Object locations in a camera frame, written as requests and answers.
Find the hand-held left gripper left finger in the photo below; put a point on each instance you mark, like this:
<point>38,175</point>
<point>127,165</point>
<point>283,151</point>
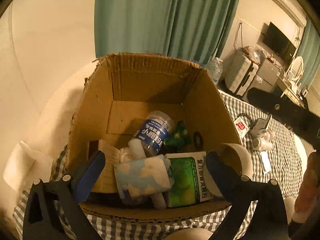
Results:
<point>88,177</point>

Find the black television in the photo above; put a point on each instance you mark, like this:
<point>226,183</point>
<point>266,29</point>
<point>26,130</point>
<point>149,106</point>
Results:
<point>277,41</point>

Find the checkered tablecloth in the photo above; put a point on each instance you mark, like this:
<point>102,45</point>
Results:
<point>280,160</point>

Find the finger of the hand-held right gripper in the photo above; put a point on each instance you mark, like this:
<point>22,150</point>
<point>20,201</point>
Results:
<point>287,112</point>

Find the white dressing table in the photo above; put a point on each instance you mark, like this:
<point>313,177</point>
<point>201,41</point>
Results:
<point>287,90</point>

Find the teal curtain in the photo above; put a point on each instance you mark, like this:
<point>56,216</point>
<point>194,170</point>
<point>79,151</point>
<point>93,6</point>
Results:
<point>150,17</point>
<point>311,55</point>

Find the white cream tube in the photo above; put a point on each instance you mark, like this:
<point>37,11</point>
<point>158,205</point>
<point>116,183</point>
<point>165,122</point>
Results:
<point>136,148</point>

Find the clear water jug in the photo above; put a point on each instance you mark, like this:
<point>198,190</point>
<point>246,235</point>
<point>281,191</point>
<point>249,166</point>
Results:
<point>215,68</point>

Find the red print sachet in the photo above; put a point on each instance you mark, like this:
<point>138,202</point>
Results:
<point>241,127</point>

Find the green medicine box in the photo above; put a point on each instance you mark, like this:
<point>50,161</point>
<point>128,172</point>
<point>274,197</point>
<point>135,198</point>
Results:
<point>185,180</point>

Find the white cylindrical device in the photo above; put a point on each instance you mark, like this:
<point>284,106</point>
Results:
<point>261,144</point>

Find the blue label plastic bottle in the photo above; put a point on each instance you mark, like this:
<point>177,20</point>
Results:
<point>152,132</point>

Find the white plastic wrapper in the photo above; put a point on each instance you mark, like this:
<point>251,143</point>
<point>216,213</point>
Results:
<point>269,134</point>

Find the white tape roll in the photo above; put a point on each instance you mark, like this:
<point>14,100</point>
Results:
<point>246,160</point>

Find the white oval mirror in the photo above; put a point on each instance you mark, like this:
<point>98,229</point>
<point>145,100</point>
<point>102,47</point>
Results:
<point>297,67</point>

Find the white paper packet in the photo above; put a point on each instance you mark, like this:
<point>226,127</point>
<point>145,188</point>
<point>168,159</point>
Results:
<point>265,162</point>

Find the brown cardboard box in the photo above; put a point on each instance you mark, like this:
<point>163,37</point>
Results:
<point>150,87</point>

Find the blue white tissue pack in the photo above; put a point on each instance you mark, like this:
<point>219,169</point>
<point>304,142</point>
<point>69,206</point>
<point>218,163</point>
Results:
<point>140,175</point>

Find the printed paper booklet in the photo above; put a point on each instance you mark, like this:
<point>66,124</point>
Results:
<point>110,165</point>

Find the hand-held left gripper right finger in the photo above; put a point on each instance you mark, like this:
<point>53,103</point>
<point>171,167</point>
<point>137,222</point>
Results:
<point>220,177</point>

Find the grey mini fridge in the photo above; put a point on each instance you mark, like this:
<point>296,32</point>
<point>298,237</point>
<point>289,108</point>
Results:
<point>267,75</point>

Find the white air conditioner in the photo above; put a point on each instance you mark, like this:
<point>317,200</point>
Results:
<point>285,2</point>

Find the green foil packet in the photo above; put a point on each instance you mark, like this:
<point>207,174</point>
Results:
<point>178,137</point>

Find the white suitcase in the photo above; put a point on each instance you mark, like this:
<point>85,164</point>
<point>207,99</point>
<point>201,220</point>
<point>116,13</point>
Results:
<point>240,75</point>

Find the white round stool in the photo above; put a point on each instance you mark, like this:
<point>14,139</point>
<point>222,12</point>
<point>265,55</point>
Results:
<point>187,234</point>

